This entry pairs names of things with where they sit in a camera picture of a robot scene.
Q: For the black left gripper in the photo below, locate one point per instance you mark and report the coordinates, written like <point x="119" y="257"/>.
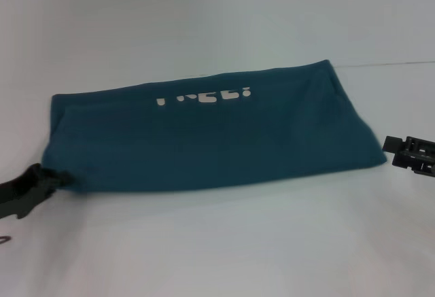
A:
<point x="20" y="195"/>

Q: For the blue cotton t-shirt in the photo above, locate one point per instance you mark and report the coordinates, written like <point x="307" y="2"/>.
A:
<point x="221" y="140"/>

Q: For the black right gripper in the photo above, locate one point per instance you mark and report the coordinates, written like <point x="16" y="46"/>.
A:
<point x="423" y="156"/>

